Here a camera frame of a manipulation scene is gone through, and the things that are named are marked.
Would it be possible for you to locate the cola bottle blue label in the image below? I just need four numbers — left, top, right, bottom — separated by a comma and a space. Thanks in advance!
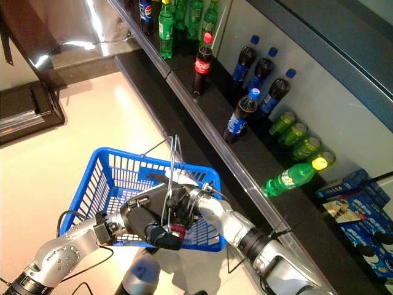
247, 47, 279, 93
232, 34, 261, 89
257, 68, 297, 119
223, 87, 262, 144

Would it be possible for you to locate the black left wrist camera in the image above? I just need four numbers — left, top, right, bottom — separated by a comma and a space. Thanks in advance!
93, 211, 114, 246

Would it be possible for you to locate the black shelf board clear rail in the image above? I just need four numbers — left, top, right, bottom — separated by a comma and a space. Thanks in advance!
107, 0, 393, 295

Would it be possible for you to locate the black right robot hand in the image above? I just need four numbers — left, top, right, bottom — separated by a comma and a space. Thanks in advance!
146, 173, 204, 234

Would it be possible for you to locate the white panel shelf unit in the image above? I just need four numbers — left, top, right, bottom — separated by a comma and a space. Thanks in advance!
0, 0, 67, 145

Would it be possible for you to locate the narrow blue cookie box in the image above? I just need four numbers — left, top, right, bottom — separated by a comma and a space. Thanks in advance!
351, 168, 391, 210
314, 178, 359, 202

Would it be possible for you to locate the Pepsi bottle round logo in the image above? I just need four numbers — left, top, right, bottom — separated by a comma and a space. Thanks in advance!
138, 0, 155, 36

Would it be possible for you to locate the ice cream cone box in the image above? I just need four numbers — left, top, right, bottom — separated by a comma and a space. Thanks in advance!
322, 190, 374, 224

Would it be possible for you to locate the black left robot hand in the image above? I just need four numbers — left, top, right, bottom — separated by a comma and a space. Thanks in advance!
119, 183, 182, 251

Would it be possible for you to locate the blue plastic shopping basket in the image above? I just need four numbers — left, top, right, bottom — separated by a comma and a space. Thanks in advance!
60, 134, 227, 253

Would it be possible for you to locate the black plinth shelf board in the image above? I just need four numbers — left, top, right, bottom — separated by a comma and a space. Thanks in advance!
113, 52, 308, 295

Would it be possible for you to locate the dark blue metal shelf board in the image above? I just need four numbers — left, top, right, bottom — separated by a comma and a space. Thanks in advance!
251, 0, 393, 102

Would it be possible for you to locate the grey left robot leg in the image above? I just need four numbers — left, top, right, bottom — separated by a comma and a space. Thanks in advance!
113, 250, 161, 295

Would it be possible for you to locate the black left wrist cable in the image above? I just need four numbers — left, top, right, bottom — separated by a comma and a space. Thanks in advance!
56, 210, 114, 265

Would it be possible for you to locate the Coca-Cola bottle red cap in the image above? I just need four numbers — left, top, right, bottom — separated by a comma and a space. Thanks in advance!
192, 32, 214, 97

